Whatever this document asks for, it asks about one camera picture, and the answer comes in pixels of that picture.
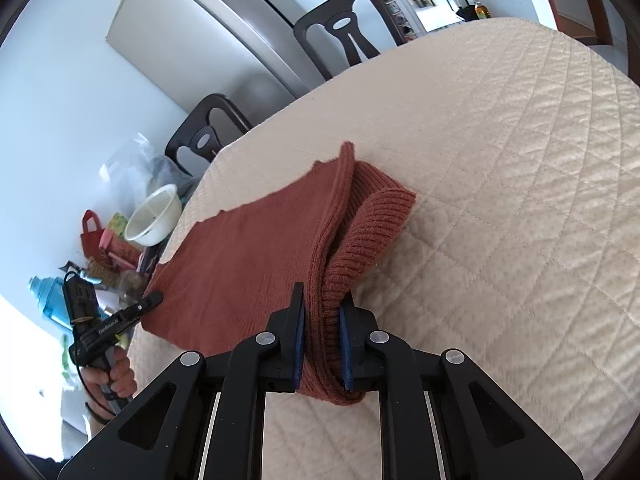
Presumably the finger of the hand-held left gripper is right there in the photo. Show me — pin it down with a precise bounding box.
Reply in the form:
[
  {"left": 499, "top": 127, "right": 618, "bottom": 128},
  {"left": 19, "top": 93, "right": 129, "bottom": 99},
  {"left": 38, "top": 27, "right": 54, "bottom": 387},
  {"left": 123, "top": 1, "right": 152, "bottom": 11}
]
[{"left": 119, "top": 290, "right": 164, "bottom": 322}]

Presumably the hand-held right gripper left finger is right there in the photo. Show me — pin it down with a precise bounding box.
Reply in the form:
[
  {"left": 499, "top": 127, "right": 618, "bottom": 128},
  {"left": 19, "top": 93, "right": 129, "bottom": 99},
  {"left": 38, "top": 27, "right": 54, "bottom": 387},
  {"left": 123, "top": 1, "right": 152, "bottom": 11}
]
[{"left": 57, "top": 282, "right": 306, "bottom": 480}]

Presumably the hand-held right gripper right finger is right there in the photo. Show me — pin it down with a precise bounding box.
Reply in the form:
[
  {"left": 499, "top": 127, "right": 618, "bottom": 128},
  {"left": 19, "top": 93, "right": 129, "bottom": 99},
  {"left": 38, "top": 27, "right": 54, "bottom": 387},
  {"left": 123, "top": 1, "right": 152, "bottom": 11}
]
[{"left": 339, "top": 291, "right": 585, "bottom": 480}]

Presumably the rust brown knit sweater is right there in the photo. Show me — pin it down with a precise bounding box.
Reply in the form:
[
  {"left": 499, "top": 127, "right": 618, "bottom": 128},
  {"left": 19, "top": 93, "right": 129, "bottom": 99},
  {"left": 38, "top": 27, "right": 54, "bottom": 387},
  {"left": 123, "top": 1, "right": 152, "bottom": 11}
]
[{"left": 142, "top": 141, "right": 418, "bottom": 406}]

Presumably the person's left hand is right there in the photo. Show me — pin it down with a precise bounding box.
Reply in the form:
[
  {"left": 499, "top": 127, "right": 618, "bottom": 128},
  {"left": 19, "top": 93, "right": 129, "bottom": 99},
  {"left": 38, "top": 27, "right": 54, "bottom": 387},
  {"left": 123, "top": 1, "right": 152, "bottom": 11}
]
[{"left": 82, "top": 347, "right": 139, "bottom": 421}]

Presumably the glass jar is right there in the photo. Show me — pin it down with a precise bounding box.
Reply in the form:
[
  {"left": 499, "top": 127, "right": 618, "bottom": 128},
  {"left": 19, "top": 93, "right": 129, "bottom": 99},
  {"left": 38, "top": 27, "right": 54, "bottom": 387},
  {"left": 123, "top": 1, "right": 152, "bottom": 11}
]
[{"left": 117, "top": 270, "right": 147, "bottom": 295}]

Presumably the blue water bottle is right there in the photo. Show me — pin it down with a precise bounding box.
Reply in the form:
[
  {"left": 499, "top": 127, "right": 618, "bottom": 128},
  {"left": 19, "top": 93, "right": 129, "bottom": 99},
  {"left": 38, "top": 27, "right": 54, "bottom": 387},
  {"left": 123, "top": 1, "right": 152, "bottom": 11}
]
[{"left": 27, "top": 275, "right": 76, "bottom": 331}]

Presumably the red gift bag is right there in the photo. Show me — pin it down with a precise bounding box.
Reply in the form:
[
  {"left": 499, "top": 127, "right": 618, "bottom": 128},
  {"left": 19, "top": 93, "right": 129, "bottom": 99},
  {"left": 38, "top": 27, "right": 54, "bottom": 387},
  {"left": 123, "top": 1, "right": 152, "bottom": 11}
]
[{"left": 80, "top": 209, "right": 113, "bottom": 261}]

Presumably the white plastic colander basket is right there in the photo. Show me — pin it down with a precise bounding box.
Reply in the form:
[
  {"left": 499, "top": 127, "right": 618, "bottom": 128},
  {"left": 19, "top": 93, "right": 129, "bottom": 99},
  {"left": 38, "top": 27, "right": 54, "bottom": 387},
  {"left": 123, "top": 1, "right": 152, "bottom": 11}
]
[{"left": 123, "top": 183, "right": 183, "bottom": 247}]

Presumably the clear plastic bag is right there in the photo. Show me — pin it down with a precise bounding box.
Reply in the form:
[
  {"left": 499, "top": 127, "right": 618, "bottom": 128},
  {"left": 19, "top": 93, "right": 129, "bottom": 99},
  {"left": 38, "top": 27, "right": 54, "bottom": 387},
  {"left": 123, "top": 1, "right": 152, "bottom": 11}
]
[{"left": 98, "top": 132, "right": 196, "bottom": 211}]

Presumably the dark wooden chair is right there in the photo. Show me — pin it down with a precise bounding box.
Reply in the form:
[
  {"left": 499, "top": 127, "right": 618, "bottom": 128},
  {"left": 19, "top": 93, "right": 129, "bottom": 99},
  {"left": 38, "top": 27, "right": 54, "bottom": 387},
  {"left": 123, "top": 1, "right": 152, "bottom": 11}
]
[
  {"left": 165, "top": 93, "right": 253, "bottom": 178},
  {"left": 293, "top": 0, "right": 407, "bottom": 81}
]

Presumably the beige quilted table mat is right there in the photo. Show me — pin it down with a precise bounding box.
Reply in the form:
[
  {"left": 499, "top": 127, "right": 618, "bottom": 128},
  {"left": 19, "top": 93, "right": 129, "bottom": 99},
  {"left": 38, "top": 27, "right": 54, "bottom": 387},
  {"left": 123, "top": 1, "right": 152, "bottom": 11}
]
[{"left": 120, "top": 17, "right": 640, "bottom": 480}]

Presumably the silver refrigerator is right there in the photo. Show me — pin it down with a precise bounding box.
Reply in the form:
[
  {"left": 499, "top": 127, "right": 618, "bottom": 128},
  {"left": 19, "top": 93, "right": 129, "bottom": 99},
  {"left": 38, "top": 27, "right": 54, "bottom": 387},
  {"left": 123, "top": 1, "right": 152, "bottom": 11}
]
[{"left": 106, "top": 0, "right": 381, "bottom": 116}]

